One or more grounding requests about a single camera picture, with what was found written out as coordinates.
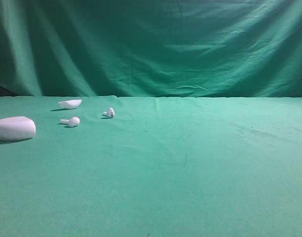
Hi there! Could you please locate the white bluetooth earbud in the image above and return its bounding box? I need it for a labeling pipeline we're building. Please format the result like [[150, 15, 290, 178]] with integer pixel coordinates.
[[60, 117, 80, 127]]

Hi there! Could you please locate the white earbud with dark tip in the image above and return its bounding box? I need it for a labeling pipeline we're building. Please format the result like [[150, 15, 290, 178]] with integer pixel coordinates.
[[102, 107, 115, 118]]

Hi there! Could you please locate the white earbud charging case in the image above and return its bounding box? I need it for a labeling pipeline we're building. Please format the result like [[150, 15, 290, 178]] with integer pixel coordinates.
[[0, 116, 36, 141]]

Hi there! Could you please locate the green tablecloth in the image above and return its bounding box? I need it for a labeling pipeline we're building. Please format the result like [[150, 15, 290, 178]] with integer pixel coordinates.
[[0, 96, 302, 237]]

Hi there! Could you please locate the green backdrop curtain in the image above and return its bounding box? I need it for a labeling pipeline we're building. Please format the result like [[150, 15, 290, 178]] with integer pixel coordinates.
[[0, 0, 302, 97]]

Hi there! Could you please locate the white case lid piece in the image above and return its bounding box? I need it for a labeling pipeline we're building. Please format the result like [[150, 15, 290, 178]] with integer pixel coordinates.
[[58, 99, 82, 110]]

